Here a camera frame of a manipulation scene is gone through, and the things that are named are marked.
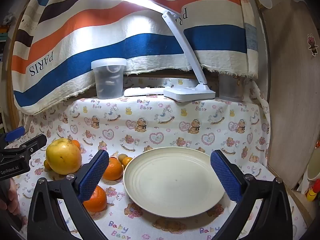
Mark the white desk lamp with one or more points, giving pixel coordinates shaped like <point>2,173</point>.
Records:
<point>185,47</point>

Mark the striped cloth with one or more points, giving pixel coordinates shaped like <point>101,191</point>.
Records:
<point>75,30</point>

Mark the clear lidded plastic container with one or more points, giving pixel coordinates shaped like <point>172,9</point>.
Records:
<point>108,80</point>

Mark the brownish green kumquat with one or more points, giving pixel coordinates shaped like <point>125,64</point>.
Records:
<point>121,158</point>

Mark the yellow kumquat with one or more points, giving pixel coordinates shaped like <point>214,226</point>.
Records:
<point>46,164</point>

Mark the orange kumquat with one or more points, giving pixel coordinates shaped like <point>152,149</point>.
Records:
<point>127,161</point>

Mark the cream round plate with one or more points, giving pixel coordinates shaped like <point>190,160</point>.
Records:
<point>175,180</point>

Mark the clear plastic cup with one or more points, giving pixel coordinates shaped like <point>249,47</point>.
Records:
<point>230,88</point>

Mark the large yellow apple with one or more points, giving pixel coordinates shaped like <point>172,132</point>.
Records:
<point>63,156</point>

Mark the white remote control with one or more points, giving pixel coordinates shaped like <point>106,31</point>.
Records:
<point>143,91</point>

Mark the small mandarin orange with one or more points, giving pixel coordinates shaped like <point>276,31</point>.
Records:
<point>76,145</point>

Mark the cartoon wall sticker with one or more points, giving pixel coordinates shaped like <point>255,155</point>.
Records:
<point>312,43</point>

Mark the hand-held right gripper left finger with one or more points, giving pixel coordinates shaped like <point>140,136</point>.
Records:
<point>93,177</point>

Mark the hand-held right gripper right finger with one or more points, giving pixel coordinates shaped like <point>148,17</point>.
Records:
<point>226,177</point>

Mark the bear printed tablecloth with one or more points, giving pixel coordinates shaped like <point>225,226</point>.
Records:
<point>160,125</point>

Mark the cream mug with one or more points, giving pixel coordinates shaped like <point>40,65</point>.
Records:
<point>313,166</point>

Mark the red and yellow toy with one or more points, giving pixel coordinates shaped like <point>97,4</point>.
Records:
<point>313,191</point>

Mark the person's left hand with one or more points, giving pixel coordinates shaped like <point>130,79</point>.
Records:
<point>14,200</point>

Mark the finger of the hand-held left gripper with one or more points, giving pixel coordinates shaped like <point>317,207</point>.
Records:
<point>15,133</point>
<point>32,143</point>

